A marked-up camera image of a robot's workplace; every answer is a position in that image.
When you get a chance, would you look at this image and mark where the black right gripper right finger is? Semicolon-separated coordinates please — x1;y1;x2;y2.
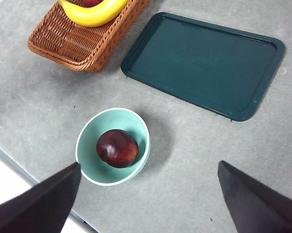
218;160;292;233

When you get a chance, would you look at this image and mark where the yellow banana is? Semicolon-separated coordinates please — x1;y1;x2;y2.
57;0;129;27

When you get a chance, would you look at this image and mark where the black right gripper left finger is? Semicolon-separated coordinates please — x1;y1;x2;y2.
0;162;82;233

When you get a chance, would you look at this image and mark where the dark green rectangular tray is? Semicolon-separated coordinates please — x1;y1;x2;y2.
120;12;286;122

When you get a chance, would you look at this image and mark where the red apple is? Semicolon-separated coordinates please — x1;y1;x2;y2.
82;0;102;7

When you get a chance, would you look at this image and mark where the dark red plum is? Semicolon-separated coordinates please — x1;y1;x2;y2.
96;129;139;169

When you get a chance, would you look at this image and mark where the brown wicker basket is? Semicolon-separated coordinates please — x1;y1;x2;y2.
27;0;151;73

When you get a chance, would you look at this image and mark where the teal ribbed bowl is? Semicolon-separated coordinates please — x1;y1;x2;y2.
75;107;151;186

